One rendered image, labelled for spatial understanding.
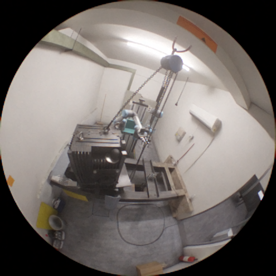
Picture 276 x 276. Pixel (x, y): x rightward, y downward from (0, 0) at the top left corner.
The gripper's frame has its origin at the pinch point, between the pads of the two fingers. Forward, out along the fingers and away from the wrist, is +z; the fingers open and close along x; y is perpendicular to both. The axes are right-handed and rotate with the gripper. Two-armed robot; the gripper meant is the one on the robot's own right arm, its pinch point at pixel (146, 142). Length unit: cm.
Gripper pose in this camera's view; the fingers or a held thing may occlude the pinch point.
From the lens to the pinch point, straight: 102.4
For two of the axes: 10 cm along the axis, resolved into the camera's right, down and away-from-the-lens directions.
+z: 3.6, 6.4, -6.8
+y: -2.9, 7.7, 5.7
